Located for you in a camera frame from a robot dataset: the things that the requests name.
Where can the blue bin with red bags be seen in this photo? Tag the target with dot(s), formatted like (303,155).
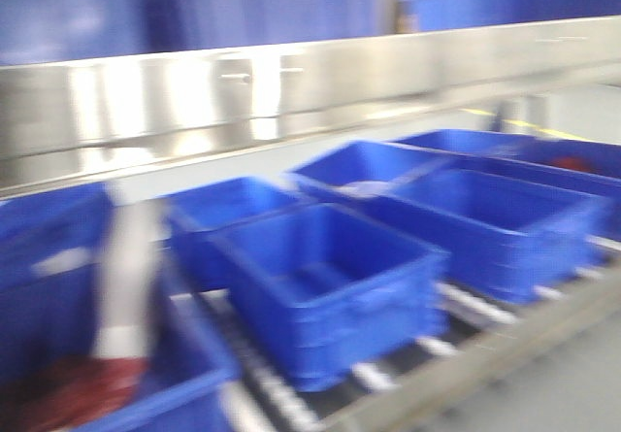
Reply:
(51,243)

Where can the blue bin center roller shelf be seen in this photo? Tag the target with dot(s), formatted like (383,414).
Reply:
(321,288)

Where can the large blue bin upper right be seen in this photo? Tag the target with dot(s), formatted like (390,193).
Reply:
(35,31)

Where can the steel shelf front rail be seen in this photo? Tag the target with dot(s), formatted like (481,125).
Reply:
(88,120)

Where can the white paper sheet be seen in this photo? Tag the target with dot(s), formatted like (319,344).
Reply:
(129,264)

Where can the blue bin right roller shelf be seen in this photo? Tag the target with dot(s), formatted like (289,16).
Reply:
(506,237)

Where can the blue bin roller shelf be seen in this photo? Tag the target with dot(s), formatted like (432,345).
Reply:
(321,288)
(506,237)

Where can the red plastic bags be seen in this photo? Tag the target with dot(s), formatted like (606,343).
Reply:
(70,392)

